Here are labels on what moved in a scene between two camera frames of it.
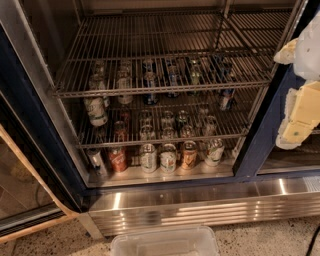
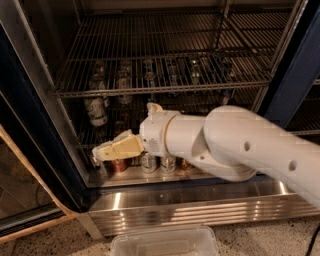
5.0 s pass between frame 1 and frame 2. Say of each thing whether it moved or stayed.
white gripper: moved
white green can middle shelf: stayed
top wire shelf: stayed
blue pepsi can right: stayed
